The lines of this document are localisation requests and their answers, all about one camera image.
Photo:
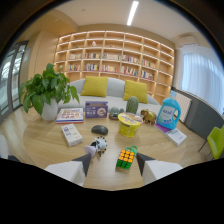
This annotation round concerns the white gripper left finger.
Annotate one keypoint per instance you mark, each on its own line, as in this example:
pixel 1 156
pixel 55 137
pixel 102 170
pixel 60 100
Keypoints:
pixel 68 170

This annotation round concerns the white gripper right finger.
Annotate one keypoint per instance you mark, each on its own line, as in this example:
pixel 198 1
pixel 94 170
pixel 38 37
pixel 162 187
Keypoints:
pixel 156 169

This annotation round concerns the sheep figurine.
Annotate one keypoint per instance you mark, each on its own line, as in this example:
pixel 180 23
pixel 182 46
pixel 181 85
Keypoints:
pixel 97 146

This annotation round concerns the golden elephant figurine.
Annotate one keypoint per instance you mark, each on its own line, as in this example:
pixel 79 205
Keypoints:
pixel 148 116

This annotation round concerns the rubik's cube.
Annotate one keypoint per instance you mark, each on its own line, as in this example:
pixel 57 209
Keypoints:
pixel 125 158

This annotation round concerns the small white box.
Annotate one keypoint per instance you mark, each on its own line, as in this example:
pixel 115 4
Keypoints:
pixel 71 134

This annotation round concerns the white and purple book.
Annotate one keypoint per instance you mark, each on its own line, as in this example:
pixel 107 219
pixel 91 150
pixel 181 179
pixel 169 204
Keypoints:
pixel 171 134

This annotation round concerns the black computer mouse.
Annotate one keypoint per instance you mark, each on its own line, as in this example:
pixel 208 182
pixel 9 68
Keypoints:
pixel 99 129

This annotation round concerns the yellow instant noodle bucket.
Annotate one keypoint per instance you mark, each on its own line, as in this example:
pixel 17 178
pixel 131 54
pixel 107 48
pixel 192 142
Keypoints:
pixel 129 124

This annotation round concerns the colourful flat book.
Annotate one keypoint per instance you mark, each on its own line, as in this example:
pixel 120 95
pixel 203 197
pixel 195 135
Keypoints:
pixel 69 115

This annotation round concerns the blue detergent bottle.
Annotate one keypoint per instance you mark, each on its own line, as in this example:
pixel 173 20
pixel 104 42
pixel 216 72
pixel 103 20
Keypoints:
pixel 168 112

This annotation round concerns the white plant pot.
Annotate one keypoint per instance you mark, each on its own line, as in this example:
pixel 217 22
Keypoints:
pixel 50 110

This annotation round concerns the lime green chair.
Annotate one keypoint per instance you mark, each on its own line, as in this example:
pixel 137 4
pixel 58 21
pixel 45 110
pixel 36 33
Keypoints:
pixel 216 141

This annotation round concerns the purple box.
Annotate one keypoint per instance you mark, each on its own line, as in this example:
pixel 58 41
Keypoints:
pixel 96 109

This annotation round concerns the tall green cactus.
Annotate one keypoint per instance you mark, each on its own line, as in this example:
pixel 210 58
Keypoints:
pixel 132 105

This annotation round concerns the white radiator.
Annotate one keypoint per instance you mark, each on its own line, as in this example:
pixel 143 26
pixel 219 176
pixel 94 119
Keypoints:
pixel 184 106

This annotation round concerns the small round cactus pot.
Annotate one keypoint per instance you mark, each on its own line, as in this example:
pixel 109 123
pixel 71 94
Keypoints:
pixel 115 113

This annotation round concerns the yellow cushion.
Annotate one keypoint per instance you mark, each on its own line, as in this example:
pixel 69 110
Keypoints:
pixel 136 91
pixel 95 86

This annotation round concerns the green potted plant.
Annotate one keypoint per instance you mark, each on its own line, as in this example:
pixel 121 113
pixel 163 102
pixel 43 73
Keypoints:
pixel 45 88

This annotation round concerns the grey sofa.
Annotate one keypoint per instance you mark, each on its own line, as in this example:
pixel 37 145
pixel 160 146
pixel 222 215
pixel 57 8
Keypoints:
pixel 113 93

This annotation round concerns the white curtain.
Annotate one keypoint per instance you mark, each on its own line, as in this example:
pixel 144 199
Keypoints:
pixel 203 80

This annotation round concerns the glass door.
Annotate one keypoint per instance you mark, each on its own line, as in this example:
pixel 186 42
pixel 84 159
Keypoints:
pixel 11 78

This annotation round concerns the white air conditioner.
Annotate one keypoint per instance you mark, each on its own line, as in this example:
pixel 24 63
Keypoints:
pixel 188 40

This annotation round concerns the ceiling light strip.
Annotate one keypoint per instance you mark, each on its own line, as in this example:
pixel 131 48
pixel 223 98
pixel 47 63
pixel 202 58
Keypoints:
pixel 132 12

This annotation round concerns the wooden bookshelf wall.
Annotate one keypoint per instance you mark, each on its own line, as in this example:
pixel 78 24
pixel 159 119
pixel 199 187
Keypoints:
pixel 115 60

